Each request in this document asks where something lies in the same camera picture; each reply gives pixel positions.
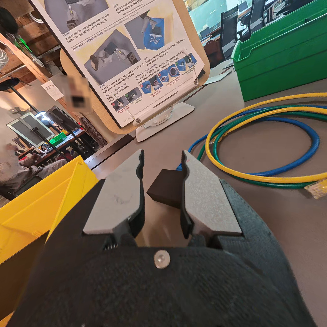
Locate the black round speaker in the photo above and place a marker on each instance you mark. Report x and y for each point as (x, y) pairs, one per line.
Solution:
(7, 20)

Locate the instruction sheet on stand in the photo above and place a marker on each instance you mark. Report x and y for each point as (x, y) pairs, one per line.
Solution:
(201, 58)

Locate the printed instruction sheet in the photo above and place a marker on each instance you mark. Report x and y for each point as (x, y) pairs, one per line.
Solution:
(115, 51)

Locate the green plastic bin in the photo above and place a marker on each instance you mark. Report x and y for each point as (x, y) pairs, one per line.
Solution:
(281, 63)

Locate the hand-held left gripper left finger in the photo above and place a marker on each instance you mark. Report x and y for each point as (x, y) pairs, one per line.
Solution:
(117, 199)

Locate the black office chair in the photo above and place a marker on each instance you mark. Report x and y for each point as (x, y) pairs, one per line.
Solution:
(228, 30)
(258, 15)

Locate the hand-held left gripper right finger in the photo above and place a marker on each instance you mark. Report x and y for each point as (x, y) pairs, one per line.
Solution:
(209, 204)

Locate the black ethernet switch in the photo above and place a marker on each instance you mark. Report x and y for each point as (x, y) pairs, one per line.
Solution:
(166, 189)

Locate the yellow plastic bin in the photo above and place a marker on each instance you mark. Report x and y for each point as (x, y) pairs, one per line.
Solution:
(38, 204)

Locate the black floor lamp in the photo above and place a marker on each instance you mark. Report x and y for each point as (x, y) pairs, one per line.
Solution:
(9, 84)

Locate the leopard print cloth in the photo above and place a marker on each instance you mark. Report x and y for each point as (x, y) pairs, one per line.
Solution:
(93, 132)

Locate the grey panel on tripod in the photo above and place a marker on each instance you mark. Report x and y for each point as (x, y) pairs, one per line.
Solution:
(28, 130)
(63, 118)

